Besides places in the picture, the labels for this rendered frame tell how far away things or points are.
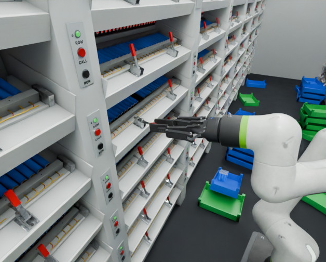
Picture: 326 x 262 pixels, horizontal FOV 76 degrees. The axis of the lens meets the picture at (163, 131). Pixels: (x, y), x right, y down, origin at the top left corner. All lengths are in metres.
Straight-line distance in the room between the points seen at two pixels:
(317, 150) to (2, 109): 0.99
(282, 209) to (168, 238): 0.77
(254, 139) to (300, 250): 0.54
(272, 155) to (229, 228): 1.11
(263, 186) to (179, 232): 1.03
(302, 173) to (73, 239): 0.65
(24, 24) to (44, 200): 0.36
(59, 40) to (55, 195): 0.34
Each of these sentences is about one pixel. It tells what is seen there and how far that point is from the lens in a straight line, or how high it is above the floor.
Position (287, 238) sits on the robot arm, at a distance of 1.01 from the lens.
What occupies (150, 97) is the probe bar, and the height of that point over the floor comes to 0.97.
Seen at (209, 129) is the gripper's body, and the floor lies 1.01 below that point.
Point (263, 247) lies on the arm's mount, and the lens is 1.26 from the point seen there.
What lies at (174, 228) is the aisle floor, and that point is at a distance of 1.57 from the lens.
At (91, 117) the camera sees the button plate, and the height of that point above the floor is 1.09.
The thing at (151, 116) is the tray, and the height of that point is 0.93.
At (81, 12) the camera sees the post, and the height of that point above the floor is 1.30.
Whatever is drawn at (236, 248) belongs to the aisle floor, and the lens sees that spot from 1.57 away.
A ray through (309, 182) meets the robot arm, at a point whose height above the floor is 0.92.
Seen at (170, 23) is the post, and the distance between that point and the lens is 1.07.
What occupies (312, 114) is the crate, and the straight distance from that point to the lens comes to 2.74.
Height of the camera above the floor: 1.33
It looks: 33 degrees down
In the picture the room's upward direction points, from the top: straight up
